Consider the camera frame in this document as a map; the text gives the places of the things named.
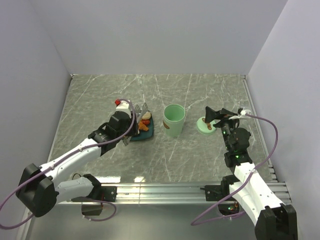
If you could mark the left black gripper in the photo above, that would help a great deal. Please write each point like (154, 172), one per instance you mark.
(134, 131)

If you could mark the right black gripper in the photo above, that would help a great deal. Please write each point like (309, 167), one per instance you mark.
(211, 115)

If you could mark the teal square plate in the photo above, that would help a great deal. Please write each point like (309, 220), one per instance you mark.
(141, 136)

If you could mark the beige steamed bun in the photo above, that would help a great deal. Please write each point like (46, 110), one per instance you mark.
(147, 116)

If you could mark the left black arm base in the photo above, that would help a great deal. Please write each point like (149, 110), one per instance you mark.
(98, 194)

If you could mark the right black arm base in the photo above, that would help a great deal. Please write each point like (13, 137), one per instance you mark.
(220, 192)

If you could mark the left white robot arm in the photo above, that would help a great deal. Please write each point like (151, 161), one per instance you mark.
(42, 187)

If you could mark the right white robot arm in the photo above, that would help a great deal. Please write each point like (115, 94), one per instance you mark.
(272, 218)

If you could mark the orange fried shrimp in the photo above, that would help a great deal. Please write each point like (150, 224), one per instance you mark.
(142, 127)

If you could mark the red sausage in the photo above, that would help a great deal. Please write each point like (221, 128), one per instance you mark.
(146, 121)

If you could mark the mint green canister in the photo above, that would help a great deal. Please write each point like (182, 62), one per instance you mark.
(173, 119)

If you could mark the mint green lid brown handle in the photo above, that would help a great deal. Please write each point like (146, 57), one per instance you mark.
(205, 128)

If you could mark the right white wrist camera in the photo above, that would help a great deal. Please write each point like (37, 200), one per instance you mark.
(242, 113)

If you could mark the aluminium front rail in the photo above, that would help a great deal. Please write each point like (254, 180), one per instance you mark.
(160, 193)

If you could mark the aluminium rail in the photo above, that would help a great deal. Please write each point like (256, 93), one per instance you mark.
(160, 193)
(259, 130)

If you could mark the aluminium right side rail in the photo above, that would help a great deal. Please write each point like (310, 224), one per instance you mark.
(259, 130)

